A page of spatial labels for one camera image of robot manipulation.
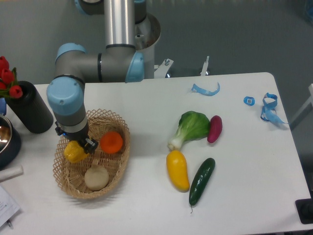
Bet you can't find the black device at edge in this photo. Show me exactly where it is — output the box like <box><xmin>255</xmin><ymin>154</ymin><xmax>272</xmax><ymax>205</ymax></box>
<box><xmin>295</xmin><ymin>198</ymin><xmax>313</xmax><ymax>224</ymax></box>

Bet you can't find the black cylindrical vase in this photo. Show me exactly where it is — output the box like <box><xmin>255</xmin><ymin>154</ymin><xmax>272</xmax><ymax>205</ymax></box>
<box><xmin>5</xmin><ymin>81</ymin><xmax>54</xmax><ymax>134</ymax></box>

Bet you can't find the woven wicker basket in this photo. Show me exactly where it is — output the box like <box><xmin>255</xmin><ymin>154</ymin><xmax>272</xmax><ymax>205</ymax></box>
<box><xmin>53</xmin><ymin>109</ymin><xmax>130</xmax><ymax>199</ymax></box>

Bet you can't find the crumpled blue tape strip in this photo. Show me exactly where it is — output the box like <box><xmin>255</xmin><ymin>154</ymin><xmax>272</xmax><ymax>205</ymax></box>
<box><xmin>260</xmin><ymin>93</ymin><xmax>288</xmax><ymax>124</ymax></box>

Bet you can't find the small blue tape piece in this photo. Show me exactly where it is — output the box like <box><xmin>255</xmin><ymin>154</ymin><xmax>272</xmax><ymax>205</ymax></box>
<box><xmin>243</xmin><ymin>96</ymin><xmax>255</xmax><ymax>106</ymax></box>

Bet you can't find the curved blue tape strip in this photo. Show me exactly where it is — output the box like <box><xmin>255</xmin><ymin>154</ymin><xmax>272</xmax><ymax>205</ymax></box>
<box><xmin>190</xmin><ymin>82</ymin><xmax>221</xmax><ymax>96</ymax></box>

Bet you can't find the printed paper sheet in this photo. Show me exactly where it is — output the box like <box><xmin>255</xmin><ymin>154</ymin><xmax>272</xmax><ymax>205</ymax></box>
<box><xmin>0</xmin><ymin>187</ymin><xmax>20</xmax><ymax>229</ymax></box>

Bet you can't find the yellow bell pepper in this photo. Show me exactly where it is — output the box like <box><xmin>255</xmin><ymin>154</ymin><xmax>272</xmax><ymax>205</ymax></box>
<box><xmin>64</xmin><ymin>141</ymin><xmax>89</xmax><ymax>163</ymax></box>

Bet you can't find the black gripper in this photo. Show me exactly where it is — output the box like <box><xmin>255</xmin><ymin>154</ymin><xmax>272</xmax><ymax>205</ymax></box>
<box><xmin>55</xmin><ymin>119</ymin><xmax>98</xmax><ymax>154</ymax></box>

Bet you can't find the white paper roll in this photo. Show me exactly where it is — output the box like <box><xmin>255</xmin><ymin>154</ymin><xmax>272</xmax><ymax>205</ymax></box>
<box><xmin>0</xmin><ymin>165</ymin><xmax>23</xmax><ymax>182</ymax></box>

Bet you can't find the green bok choy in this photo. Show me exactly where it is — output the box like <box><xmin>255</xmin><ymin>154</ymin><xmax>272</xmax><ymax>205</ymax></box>
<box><xmin>167</xmin><ymin>111</ymin><xmax>210</xmax><ymax>150</ymax></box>

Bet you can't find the orange fruit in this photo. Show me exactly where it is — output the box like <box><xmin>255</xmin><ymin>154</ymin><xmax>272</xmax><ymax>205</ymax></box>
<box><xmin>99</xmin><ymin>131</ymin><xmax>123</xmax><ymax>154</ymax></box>

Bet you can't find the green cucumber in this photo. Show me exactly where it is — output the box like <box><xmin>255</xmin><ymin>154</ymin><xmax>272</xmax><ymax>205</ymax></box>
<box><xmin>188</xmin><ymin>158</ymin><xmax>216</xmax><ymax>213</ymax></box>

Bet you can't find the red tulip bouquet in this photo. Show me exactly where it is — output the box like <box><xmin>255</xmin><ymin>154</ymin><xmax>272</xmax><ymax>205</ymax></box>
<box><xmin>0</xmin><ymin>56</ymin><xmax>23</xmax><ymax>99</ymax></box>

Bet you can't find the yellow squash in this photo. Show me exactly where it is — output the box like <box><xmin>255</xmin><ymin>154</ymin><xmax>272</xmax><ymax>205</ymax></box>
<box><xmin>166</xmin><ymin>150</ymin><xmax>190</xmax><ymax>192</ymax></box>

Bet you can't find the white table clamp bracket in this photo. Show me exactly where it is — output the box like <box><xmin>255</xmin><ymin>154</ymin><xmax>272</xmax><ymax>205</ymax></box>
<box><xmin>154</xmin><ymin>58</ymin><xmax>174</xmax><ymax>78</ymax></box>

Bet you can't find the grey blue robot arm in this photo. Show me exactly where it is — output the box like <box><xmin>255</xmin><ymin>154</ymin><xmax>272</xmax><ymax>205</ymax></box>
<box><xmin>46</xmin><ymin>0</ymin><xmax>144</xmax><ymax>154</ymax></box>

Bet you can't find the beige round bun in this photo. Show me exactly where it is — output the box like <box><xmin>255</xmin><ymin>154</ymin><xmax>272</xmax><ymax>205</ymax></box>
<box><xmin>84</xmin><ymin>165</ymin><xmax>109</xmax><ymax>190</ymax></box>

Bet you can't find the purple sweet potato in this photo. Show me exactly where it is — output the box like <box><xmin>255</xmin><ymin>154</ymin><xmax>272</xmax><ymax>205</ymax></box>
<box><xmin>207</xmin><ymin>115</ymin><xmax>223</xmax><ymax>143</ymax></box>

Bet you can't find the white table clamp post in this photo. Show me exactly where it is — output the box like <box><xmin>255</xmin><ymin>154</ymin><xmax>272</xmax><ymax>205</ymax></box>
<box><xmin>200</xmin><ymin>55</ymin><xmax>210</xmax><ymax>76</ymax></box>

